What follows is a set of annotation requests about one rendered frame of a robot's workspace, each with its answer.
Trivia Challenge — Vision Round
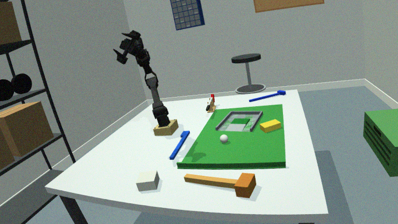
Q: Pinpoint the white golf ball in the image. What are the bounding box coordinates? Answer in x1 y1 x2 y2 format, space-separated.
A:
220 134 228 143

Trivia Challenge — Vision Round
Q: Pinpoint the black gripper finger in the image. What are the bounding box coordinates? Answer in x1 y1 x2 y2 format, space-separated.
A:
113 49 125 61
122 32 137 39

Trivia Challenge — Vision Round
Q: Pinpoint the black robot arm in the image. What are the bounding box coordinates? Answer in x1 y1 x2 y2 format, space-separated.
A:
120 37 170 127

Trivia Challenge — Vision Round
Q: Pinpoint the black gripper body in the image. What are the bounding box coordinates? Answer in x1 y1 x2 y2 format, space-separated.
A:
117 30 141 64

